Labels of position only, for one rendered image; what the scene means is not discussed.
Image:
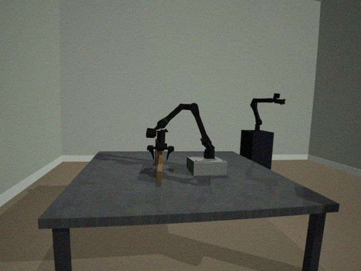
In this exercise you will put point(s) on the brown wooden post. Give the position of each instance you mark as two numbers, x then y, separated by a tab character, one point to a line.
157	153

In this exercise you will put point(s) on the wooden side rail with metal hooks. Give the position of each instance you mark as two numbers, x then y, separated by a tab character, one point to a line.
159	169

